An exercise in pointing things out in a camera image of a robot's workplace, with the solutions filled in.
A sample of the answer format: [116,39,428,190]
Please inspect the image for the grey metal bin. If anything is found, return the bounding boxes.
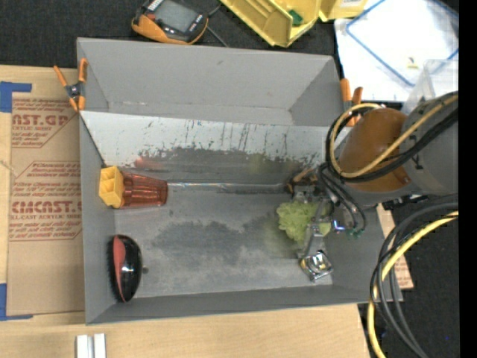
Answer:
[76,37,404,326]

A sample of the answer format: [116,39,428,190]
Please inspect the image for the brown cardboard board red print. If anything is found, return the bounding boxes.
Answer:
[0,64,414,322]

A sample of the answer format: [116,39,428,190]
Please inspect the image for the shiny silver metal object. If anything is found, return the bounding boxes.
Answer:
[299,250,334,283]

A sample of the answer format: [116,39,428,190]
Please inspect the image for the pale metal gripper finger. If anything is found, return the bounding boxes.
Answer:
[302,221,327,260]
[292,192,317,210]

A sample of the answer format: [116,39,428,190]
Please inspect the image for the green toy lettuce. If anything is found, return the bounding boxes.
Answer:
[275,199,333,244]

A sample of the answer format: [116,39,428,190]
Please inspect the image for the yellow plastic block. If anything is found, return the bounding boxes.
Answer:
[98,165,126,209]

